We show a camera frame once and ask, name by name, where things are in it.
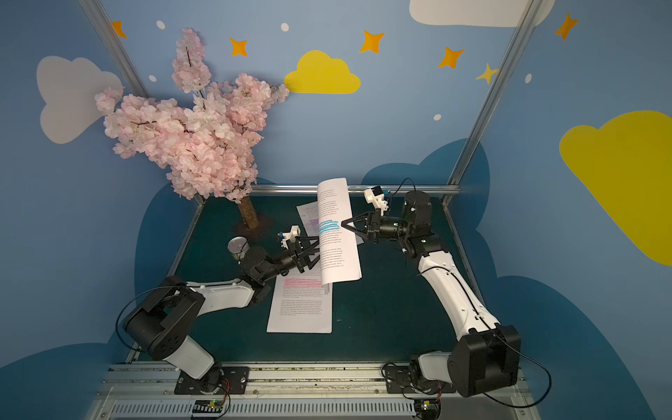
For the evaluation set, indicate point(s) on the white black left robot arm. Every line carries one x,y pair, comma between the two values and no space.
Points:
162,322

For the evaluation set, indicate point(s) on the aluminium right frame post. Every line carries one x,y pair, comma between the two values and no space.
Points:
508,65

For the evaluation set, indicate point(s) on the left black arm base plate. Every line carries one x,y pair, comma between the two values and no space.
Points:
217,381

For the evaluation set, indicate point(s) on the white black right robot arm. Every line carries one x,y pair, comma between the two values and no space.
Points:
487,354

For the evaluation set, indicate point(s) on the aluminium back frame bar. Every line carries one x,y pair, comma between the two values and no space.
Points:
295,190

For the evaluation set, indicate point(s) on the aluminium frame post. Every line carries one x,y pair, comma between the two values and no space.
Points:
99,19
508,65

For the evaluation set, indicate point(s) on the left green circuit board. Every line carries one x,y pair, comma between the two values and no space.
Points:
207,409

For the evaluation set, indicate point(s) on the aluminium left frame post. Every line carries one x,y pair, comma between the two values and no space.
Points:
99,19

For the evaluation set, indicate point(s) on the pink cherry blossom tree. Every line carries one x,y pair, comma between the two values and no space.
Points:
206,149

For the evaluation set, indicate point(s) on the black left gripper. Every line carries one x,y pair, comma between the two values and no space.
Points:
299,254

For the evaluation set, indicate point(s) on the pink highlighted paper document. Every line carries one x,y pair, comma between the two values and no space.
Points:
301,304

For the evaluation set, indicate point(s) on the purple highlighted paper document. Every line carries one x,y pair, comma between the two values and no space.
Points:
310,218

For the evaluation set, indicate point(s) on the aluminium front rail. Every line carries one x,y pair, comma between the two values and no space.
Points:
292,390

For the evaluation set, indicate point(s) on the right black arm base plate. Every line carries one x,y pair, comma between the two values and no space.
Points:
407,379

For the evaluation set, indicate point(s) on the blue highlighted paper document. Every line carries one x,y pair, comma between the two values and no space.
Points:
339,257

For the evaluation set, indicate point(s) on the right circuit board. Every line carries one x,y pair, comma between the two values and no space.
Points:
427,409

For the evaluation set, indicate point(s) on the small silver metal cup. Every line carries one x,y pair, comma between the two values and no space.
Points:
238,247

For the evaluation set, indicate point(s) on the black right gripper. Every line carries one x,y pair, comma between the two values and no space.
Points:
372,226

